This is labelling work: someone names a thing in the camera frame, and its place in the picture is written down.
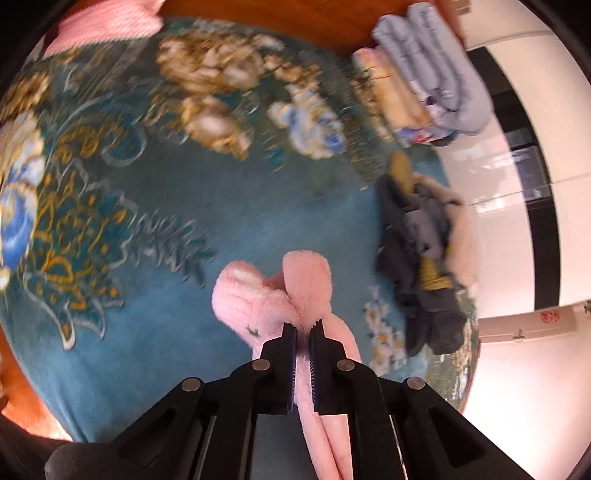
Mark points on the pink fluffy garment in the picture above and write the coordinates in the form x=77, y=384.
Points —
x=258, y=295

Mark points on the pink knitted cloth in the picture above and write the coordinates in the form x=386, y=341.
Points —
x=106, y=23

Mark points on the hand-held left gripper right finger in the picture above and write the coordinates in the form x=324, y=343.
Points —
x=315, y=369

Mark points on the pile of dark clothes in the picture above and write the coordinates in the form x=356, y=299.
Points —
x=418, y=277

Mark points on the light blue folded garment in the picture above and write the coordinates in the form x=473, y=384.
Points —
x=438, y=74

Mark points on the folded cream towel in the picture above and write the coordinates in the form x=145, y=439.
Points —
x=392, y=97

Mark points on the cream fluffy garment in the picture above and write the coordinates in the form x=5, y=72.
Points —
x=461, y=230

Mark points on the teal floral blanket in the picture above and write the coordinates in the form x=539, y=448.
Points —
x=194, y=221

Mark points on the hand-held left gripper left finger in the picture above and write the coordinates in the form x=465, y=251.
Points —
x=289, y=369

